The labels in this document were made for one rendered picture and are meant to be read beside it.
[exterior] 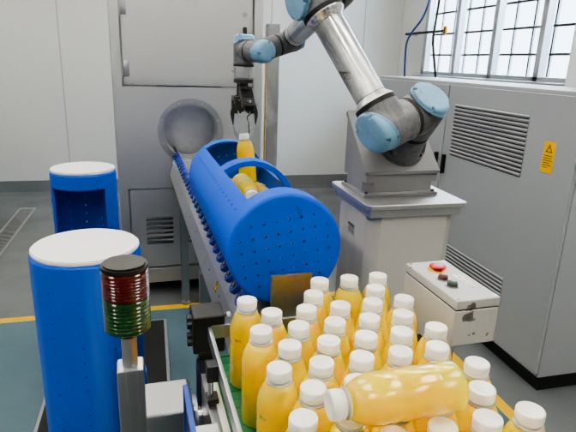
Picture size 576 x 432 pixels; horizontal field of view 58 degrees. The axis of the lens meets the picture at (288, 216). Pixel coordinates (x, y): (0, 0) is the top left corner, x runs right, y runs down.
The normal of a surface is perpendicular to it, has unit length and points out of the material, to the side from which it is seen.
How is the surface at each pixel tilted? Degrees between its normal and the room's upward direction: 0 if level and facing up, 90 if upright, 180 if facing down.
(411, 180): 90
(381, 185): 90
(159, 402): 0
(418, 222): 90
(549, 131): 90
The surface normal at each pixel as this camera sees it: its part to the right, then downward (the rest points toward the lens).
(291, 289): 0.28, 0.29
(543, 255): -0.97, 0.04
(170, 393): 0.04, -0.96
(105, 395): 0.48, 0.27
